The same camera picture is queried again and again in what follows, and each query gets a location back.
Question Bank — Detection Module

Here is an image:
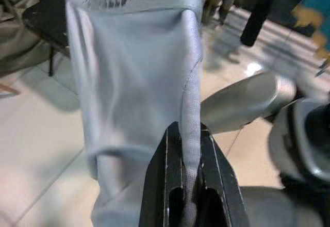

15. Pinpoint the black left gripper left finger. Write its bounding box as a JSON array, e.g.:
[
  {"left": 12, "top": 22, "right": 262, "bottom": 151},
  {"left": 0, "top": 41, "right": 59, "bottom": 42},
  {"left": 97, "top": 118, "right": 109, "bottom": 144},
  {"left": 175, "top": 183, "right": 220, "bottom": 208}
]
[{"left": 139, "top": 121, "right": 184, "bottom": 227}]

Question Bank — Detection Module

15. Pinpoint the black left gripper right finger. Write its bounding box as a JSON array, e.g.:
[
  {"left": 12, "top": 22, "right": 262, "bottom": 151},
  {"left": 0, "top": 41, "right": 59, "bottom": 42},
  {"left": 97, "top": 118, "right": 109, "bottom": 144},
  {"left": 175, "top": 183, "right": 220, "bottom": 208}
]
[{"left": 199, "top": 123, "right": 250, "bottom": 227}]

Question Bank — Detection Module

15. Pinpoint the light blue printed garment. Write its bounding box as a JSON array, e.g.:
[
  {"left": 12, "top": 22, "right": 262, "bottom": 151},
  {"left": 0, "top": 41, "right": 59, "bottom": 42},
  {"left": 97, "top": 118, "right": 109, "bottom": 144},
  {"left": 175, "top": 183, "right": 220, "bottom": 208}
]
[{"left": 65, "top": 0, "right": 205, "bottom": 227}]

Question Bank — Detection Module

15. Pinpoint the white plastic chair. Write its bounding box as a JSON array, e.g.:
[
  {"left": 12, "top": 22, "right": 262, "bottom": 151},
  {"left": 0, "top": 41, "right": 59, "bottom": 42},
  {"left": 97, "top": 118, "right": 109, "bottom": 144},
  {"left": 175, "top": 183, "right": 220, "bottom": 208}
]
[{"left": 0, "top": 82, "right": 20, "bottom": 95}]

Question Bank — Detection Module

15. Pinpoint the yellow and blue garment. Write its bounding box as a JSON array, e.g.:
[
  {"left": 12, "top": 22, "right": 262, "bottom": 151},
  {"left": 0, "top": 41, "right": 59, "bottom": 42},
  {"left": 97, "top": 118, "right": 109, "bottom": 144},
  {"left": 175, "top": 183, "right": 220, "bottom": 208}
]
[{"left": 290, "top": 0, "right": 330, "bottom": 77}]

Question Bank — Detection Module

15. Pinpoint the olive green bag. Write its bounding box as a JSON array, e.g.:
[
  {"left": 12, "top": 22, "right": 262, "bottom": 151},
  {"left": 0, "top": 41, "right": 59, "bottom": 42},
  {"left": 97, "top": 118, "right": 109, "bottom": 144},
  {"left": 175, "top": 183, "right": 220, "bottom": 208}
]
[{"left": 0, "top": 0, "right": 52, "bottom": 79}]

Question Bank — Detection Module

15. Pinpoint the black folding chair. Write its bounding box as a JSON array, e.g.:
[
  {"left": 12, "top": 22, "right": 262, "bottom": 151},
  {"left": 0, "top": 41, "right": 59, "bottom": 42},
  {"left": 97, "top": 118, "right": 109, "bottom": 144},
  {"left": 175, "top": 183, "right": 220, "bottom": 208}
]
[{"left": 22, "top": 0, "right": 71, "bottom": 77}]

